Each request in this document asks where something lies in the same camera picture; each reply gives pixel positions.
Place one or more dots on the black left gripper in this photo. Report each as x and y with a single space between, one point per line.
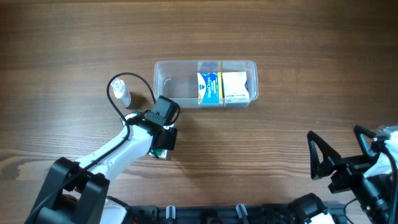
169 142

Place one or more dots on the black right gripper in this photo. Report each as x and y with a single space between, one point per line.
342 171

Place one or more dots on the white green Panadol box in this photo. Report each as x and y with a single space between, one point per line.
159 153

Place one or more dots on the clear plastic container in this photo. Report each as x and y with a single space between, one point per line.
177 80

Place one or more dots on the blue VapoDrops box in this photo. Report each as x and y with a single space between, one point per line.
210 88

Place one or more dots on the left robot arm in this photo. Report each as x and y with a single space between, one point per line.
77 191

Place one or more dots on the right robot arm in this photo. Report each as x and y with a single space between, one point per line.
376 195

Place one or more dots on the white medicine box in container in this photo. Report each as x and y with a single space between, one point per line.
235 85

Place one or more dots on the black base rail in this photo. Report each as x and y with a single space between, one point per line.
267 213

